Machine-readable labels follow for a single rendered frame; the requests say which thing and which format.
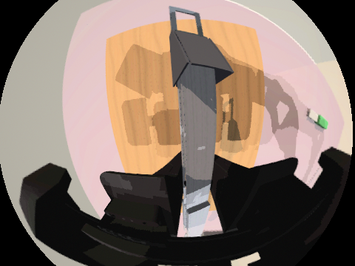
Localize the light wooden board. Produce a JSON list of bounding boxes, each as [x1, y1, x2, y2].
[[106, 20, 266, 174]]

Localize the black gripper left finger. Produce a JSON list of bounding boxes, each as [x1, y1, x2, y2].
[[100, 152, 183, 236]]

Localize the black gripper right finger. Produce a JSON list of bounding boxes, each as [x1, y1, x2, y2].
[[209, 154, 299, 233]]

